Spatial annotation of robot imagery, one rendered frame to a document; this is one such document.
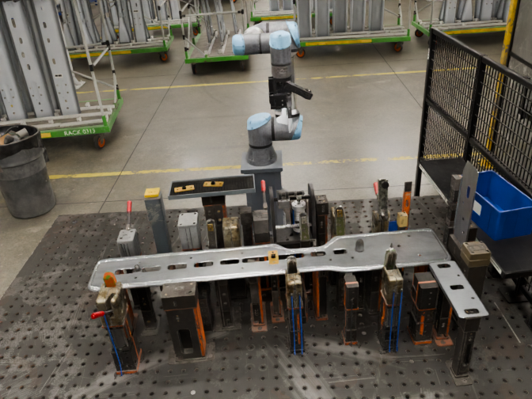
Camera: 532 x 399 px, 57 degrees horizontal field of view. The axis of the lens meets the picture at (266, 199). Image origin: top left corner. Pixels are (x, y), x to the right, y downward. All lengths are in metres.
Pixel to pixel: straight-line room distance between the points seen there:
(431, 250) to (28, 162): 3.41
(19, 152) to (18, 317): 2.19
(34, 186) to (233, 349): 2.98
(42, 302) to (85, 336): 0.35
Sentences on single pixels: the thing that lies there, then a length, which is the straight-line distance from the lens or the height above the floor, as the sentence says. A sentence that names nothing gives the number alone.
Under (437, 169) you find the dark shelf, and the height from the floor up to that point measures 1.03.
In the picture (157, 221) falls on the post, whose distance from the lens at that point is 2.21.
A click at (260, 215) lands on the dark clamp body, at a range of 2.05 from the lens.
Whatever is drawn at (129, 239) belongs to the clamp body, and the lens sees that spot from 2.07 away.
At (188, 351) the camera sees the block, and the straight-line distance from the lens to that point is 1.98.
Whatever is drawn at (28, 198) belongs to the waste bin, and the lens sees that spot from 4.64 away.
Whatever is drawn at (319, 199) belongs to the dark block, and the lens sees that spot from 2.05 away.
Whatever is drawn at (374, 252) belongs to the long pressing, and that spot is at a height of 1.00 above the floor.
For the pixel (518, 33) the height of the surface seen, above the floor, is 1.22.
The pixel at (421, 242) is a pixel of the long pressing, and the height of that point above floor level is 1.00.
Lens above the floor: 2.17
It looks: 30 degrees down
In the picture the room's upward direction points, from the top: 4 degrees counter-clockwise
